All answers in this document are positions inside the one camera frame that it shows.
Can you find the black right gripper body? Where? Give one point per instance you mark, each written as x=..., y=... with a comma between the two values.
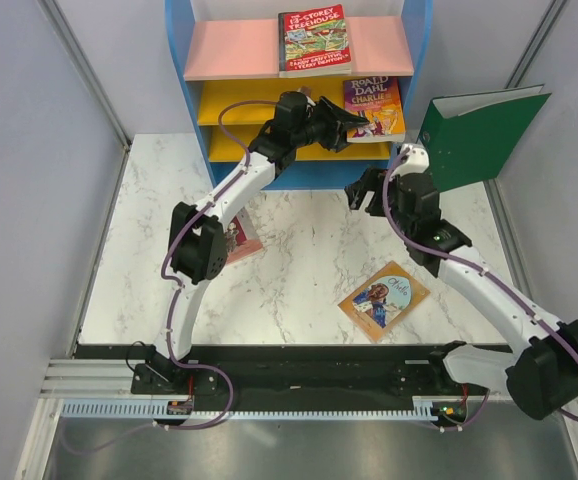
x=375, y=177

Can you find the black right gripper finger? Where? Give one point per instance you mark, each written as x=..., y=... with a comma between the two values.
x=375, y=207
x=356, y=193

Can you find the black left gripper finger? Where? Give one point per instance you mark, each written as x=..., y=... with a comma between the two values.
x=337, y=141
x=335, y=114

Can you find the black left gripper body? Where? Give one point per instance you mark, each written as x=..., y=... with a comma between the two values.
x=318, y=124

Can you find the orange Roald Dahl book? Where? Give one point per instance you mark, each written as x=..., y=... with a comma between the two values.
x=377, y=99

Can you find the red treehouse book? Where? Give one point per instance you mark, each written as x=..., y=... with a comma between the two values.
x=315, y=39

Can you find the tan Othello book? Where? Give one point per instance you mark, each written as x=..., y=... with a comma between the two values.
x=383, y=301

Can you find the pink castle cover book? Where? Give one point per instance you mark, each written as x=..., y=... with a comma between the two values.
x=241, y=238

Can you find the dark blue 1984 book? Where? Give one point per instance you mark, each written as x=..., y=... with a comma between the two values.
x=314, y=73

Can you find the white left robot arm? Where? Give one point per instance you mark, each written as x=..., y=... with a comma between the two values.
x=198, y=248

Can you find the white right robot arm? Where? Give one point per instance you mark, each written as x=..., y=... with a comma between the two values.
x=540, y=371

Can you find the green lever arch binder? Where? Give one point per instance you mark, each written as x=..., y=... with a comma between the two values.
x=470, y=137

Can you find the blue shelf unit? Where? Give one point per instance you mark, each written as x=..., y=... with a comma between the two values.
x=227, y=70

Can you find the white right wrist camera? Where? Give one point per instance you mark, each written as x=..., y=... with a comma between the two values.
x=412, y=159

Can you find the light blue cable duct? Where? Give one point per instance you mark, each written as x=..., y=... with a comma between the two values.
x=165, y=409

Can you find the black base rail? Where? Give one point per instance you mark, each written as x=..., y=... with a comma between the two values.
x=307, y=377

